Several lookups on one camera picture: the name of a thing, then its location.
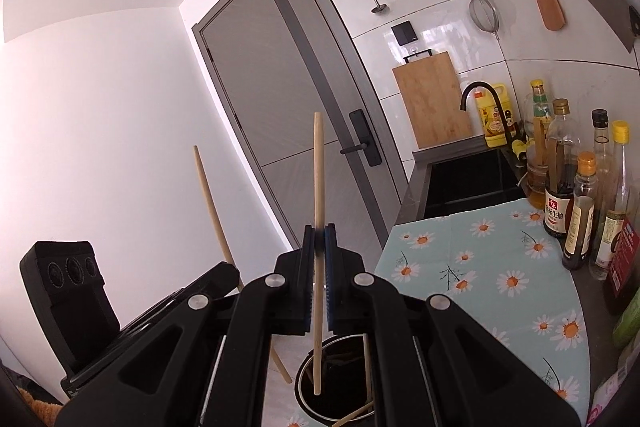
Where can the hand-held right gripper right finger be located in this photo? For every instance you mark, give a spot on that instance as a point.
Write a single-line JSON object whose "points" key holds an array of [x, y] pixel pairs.
{"points": [[330, 287]]}

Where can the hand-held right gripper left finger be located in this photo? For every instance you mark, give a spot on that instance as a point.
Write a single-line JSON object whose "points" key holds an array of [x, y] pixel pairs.
{"points": [[309, 287]]}

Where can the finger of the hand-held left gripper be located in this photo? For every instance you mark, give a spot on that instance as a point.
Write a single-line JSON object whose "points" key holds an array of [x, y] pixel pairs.
{"points": [[210, 282]]}

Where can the black metal chopstick cup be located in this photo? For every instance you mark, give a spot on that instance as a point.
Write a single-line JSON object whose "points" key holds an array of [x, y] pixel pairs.
{"points": [[340, 357]]}

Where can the brown fuzzy cloth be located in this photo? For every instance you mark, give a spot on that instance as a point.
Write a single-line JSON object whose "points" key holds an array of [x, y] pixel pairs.
{"points": [[37, 407]]}

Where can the black sink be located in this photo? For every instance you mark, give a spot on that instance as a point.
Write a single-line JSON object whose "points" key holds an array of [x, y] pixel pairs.
{"points": [[470, 182]]}

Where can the grey door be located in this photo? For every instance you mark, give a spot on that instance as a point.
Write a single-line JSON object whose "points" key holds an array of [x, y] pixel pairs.
{"points": [[280, 97]]}

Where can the bamboo cutting board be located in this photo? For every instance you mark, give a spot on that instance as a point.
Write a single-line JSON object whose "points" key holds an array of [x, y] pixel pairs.
{"points": [[432, 102]]}

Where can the yellow oil jug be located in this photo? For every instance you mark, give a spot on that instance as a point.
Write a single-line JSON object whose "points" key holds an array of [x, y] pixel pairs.
{"points": [[492, 122]]}

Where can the black faucet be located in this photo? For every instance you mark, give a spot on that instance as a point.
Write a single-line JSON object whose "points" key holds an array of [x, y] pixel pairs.
{"points": [[480, 86]]}

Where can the small orange cap bottle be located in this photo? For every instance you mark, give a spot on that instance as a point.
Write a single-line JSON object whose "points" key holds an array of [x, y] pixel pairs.
{"points": [[580, 227]]}

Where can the green label yellow cap bottle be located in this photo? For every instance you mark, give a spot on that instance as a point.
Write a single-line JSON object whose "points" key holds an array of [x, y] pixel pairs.
{"points": [[539, 107]]}

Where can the clear yellow cap bottle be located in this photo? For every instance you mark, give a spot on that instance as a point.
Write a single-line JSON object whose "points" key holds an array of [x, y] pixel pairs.
{"points": [[612, 227]]}

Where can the dark red label bottle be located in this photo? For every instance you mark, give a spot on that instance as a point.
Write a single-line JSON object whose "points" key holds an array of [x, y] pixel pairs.
{"points": [[625, 267]]}

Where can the green packet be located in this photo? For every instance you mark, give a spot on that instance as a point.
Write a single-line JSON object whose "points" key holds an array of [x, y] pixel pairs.
{"points": [[629, 322]]}

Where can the black cap clear bottle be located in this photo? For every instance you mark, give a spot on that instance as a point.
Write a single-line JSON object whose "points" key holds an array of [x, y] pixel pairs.
{"points": [[600, 127]]}

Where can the black wall socket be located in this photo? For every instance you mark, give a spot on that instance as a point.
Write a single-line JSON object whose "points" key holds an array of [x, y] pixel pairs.
{"points": [[404, 33]]}

